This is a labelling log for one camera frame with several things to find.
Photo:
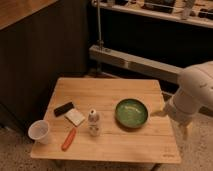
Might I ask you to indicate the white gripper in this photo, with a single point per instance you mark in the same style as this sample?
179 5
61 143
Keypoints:
184 118

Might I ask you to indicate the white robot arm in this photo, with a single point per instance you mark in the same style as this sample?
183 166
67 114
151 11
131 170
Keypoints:
195 91

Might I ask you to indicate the green ceramic bowl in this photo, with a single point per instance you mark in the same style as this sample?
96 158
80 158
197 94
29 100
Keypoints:
131 113

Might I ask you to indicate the wooden folding table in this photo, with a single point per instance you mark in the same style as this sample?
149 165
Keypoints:
153 143

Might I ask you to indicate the clear plastic water bottle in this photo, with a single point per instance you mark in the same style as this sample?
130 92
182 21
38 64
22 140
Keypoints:
94 123

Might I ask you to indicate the metal shelf rack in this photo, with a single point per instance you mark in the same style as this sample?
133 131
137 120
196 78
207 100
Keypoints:
152 47

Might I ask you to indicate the white square sponge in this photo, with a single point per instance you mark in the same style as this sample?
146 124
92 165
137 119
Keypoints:
75 117

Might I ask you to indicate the black rectangular block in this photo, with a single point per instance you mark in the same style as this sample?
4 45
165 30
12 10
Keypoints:
63 109

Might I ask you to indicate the translucent plastic cup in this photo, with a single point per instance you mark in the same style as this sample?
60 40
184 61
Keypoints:
40 132

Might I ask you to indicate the dark wooden cabinet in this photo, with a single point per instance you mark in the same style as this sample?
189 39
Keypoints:
34 53

